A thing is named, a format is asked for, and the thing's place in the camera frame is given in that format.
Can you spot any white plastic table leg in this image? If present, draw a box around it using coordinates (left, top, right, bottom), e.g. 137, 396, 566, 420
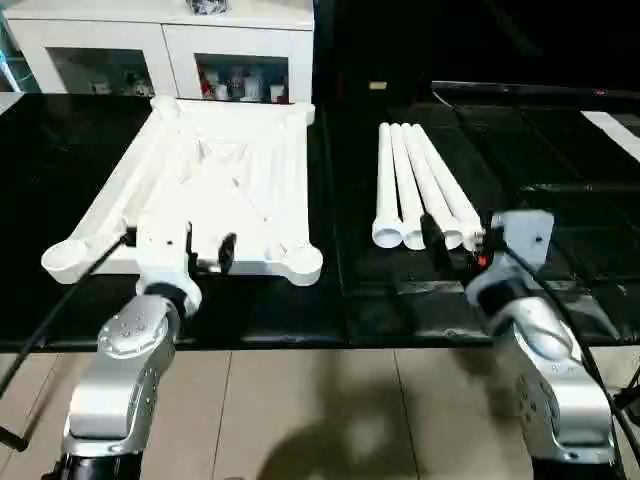
371, 121, 404, 250
402, 121, 465, 251
413, 121, 485, 252
390, 121, 427, 251

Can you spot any white plastic table top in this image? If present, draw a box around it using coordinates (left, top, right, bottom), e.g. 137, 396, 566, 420
40, 94, 326, 288

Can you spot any black work mat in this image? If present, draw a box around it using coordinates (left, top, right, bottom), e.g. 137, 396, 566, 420
0, 79, 640, 351

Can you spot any red white bottle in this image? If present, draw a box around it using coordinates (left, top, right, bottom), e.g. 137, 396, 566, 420
199, 64, 217, 99

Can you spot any white flat strip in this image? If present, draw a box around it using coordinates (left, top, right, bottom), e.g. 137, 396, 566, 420
579, 109, 640, 165

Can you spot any white toy figurine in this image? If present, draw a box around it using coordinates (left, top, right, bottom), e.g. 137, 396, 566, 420
124, 72, 152, 96

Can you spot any white glass door cabinet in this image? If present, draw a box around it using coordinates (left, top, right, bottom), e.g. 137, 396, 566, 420
2, 0, 316, 104

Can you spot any black tripod stand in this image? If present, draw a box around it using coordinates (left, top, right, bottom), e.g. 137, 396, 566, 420
610, 349, 640, 419

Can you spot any black box with label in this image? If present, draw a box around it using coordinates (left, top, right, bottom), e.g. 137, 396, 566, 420
314, 0, 436, 96

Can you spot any dark crumpled bundle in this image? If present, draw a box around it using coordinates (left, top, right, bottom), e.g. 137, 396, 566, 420
185, 0, 232, 15

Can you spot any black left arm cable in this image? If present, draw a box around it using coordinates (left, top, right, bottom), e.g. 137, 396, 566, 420
0, 226, 140, 396

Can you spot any black long rail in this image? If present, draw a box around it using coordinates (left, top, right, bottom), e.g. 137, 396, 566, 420
432, 79, 640, 104

